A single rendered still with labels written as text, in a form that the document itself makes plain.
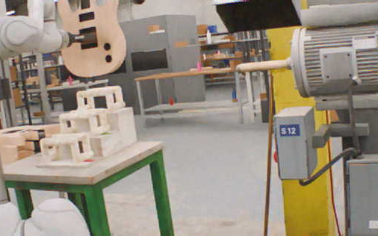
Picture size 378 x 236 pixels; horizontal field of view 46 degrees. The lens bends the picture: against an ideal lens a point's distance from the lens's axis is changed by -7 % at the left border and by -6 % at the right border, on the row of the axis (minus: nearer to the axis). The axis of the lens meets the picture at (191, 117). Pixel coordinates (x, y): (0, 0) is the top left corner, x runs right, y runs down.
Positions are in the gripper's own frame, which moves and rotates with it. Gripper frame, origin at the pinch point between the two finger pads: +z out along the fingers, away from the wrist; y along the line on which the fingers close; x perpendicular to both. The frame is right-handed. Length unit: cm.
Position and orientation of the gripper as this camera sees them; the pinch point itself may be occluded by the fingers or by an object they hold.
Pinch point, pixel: (87, 38)
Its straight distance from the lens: 224.6
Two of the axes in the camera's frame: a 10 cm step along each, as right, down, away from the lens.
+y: 9.2, -0.6, -3.9
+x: -1.2, -9.8, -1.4
